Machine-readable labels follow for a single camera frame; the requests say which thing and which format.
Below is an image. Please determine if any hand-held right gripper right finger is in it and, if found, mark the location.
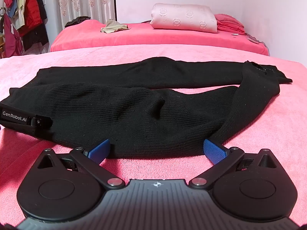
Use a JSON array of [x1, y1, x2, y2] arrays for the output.
[[188, 139, 279, 189]]

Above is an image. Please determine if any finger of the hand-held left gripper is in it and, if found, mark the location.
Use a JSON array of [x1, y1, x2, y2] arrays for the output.
[[28, 115, 53, 128]]

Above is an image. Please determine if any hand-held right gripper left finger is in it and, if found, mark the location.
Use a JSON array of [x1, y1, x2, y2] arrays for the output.
[[36, 139, 125, 189]]

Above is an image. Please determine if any cream shirt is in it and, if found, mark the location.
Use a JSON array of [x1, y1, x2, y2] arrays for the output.
[[14, 0, 27, 29]]

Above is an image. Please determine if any red puffer vest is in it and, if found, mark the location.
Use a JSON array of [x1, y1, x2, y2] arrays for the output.
[[18, 0, 42, 37]]

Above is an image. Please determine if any dark brown garment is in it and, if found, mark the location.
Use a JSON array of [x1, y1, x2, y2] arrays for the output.
[[65, 16, 92, 28]]

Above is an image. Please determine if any blue hanging garment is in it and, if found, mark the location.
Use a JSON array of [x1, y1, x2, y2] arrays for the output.
[[7, 0, 19, 18]]

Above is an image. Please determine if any beige garment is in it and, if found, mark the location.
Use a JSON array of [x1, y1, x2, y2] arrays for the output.
[[100, 19, 131, 34]]

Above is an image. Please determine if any grey lace cloth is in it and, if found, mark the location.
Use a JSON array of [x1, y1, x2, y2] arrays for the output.
[[246, 34, 267, 45]]

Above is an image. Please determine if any bed with pink sheet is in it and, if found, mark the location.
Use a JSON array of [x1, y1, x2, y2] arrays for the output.
[[50, 19, 269, 56]]

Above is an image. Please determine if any stack of folded pink cloth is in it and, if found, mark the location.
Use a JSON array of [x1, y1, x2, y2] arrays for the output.
[[214, 13, 245, 35]]

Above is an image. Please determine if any patterned pink curtain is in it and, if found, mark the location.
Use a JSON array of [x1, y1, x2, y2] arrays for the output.
[[57, 0, 116, 29]]

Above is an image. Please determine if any pink embossed pillow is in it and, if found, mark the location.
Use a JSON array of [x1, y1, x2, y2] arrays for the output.
[[150, 3, 218, 33]]

